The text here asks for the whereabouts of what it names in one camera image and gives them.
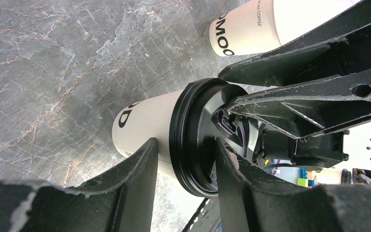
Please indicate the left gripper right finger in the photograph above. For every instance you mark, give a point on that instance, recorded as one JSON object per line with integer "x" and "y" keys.
{"x": 252, "y": 200}

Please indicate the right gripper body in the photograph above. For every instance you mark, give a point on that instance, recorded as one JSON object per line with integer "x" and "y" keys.
{"x": 311, "y": 153}

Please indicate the black coffee lid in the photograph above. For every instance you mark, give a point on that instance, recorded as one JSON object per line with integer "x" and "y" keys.
{"x": 198, "y": 119}

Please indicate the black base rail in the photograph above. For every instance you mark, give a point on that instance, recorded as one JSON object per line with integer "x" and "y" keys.
{"x": 206, "y": 218}

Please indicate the white paper coffee cup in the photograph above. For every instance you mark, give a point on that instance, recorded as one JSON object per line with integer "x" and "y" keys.
{"x": 142, "y": 120}

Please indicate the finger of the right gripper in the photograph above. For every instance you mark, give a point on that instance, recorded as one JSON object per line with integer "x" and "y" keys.
{"x": 312, "y": 108}
{"x": 339, "y": 48}

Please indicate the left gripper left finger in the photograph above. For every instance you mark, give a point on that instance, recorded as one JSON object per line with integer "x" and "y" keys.
{"x": 118, "y": 200}

